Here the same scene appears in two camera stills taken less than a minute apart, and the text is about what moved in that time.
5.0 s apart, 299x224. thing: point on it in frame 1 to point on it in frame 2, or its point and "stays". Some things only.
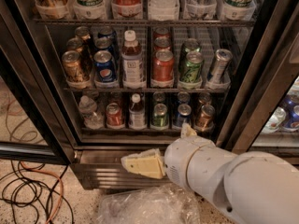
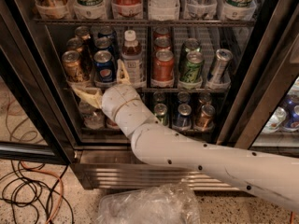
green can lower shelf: (161, 117) stays
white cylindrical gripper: (177, 161) to (118, 98)
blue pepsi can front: (105, 66) stays
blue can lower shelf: (184, 115) stays
